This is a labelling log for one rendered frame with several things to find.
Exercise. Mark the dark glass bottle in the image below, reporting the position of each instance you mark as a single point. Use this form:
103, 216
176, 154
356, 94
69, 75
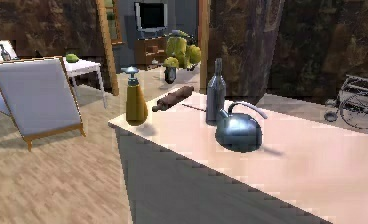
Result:
5, 54

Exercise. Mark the white side table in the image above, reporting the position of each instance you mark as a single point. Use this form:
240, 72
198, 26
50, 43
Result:
83, 68

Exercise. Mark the green round fruit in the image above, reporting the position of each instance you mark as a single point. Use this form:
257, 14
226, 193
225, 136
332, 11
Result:
72, 58

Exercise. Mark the brown wooden rolling pin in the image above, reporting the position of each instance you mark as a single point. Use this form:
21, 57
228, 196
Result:
173, 97

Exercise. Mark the pale pink worktop counter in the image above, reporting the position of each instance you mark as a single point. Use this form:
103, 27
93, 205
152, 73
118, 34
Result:
292, 166

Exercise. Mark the yellow green scooter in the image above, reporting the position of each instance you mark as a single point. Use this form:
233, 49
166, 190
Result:
181, 53

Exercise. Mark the black television set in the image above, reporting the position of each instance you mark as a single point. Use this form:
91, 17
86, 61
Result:
152, 16

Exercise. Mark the grey metal kettle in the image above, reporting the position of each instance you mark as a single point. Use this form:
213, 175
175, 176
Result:
238, 130

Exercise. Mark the brown wooden television cabinet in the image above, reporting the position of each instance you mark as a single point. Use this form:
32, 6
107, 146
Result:
151, 51

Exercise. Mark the thin dark stick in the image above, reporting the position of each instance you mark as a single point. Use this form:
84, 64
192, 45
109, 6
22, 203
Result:
193, 107

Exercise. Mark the yellow soap dispenser bottle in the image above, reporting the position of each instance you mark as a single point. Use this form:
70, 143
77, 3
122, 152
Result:
136, 106

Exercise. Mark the grey metal bottle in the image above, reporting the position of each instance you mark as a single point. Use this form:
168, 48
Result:
215, 93

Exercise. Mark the wooden wall shelf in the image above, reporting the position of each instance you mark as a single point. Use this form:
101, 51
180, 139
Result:
112, 21

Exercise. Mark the grey cushioned wooden chair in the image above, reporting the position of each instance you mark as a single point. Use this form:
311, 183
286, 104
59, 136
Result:
38, 96

